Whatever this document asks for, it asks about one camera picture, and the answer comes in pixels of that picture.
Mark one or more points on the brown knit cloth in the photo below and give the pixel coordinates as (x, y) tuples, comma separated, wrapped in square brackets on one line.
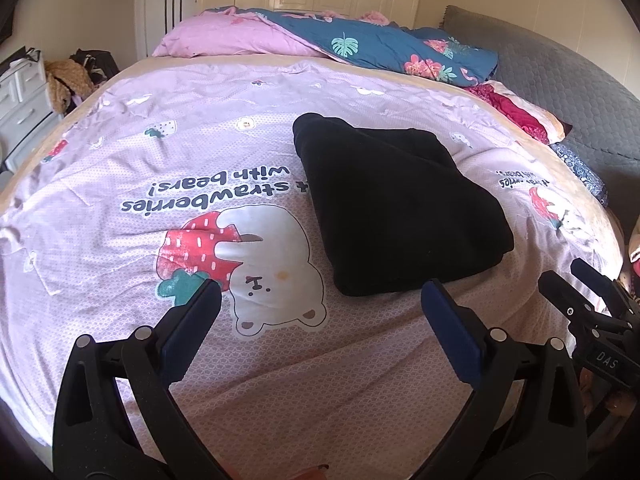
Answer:
[(67, 82)]

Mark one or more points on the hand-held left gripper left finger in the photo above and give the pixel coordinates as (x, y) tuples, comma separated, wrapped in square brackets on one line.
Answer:
[(192, 320)]

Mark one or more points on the red floral pillow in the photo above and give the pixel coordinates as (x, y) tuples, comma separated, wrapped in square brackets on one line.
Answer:
[(520, 110)]

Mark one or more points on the black sweater with orange patches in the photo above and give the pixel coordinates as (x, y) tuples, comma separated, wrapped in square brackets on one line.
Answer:
[(400, 200)]

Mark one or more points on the black box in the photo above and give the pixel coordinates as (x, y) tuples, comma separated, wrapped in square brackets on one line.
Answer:
[(20, 60)]

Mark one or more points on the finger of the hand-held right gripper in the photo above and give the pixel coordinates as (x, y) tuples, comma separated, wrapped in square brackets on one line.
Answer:
[(607, 287), (570, 300)]

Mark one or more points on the white drawer cabinet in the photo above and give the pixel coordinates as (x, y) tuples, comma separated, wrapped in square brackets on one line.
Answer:
[(22, 110)]

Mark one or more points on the blue floral pink comforter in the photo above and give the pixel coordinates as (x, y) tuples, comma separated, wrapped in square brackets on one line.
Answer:
[(390, 40)]

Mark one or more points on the grey padded headboard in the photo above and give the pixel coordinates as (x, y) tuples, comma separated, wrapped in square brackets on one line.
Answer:
[(560, 75)]

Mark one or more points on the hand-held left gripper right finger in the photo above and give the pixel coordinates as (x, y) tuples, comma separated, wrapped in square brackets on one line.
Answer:
[(450, 330)]

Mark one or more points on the black bag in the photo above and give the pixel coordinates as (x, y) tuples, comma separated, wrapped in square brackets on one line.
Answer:
[(97, 65)]

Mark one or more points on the pink printed bed sheet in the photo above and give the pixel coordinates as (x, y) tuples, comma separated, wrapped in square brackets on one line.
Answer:
[(150, 260)]

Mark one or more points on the blue patterned pillow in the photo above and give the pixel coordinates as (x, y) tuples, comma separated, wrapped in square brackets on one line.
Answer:
[(582, 170)]

